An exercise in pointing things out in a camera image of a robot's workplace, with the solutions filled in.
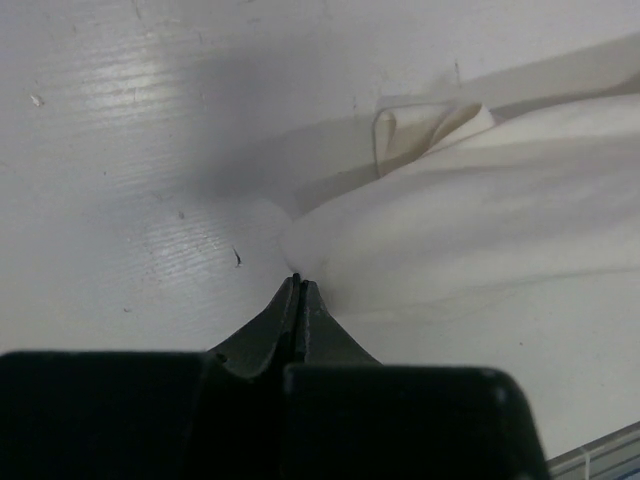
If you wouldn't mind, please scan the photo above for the aluminium rail frame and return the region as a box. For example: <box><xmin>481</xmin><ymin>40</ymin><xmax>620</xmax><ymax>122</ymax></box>
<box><xmin>548</xmin><ymin>422</ymin><xmax>640</xmax><ymax>480</ymax></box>

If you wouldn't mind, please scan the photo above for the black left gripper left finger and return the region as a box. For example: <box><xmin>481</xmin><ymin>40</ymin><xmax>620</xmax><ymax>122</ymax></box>
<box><xmin>209</xmin><ymin>276</ymin><xmax>300</xmax><ymax>380</ymax></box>

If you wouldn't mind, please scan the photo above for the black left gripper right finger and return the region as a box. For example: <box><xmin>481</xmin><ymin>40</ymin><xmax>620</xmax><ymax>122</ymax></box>
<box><xmin>294</xmin><ymin>280</ymin><xmax>381</xmax><ymax>367</ymax></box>

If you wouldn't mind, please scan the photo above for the white t shirt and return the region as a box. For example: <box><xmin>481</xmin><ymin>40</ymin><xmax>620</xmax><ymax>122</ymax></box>
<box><xmin>281</xmin><ymin>94</ymin><xmax>639</xmax><ymax>313</ymax></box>

